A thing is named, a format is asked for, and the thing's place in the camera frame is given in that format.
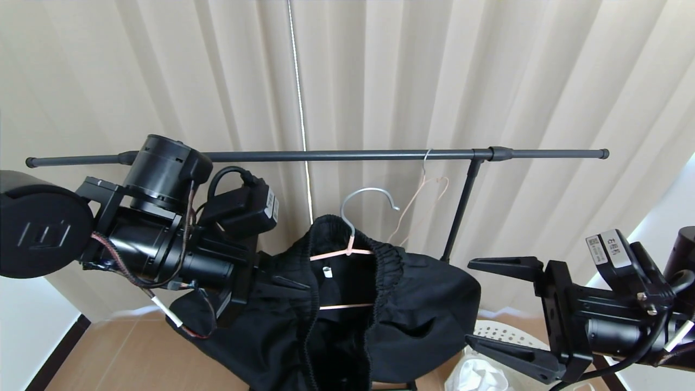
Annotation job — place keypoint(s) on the pink clothes hanger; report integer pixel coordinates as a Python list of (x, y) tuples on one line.
[(424, 168), (352, 239)]

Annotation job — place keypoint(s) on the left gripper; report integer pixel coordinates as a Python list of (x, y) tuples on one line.
[(239, 271)]

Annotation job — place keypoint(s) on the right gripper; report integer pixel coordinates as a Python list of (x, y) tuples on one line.
[(564, 320)]

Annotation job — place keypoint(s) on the black garment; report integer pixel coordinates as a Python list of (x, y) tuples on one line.
[(423, 304)]

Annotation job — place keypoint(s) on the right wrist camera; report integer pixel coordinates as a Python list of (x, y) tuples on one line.
[(613, 255)]

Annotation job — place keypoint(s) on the white laundry basket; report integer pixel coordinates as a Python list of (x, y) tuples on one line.
[(499, 330)]

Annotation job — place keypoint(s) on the beige curtain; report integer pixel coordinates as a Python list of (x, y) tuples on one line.
[(163, 81)]

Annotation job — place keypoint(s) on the black clothes rack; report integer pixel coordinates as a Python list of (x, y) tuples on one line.
[(353, 155)]

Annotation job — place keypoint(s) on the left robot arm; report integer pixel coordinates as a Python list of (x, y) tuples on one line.
[(163, 168)]

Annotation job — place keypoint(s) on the white garment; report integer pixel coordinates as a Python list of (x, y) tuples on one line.
[(480, 377)]

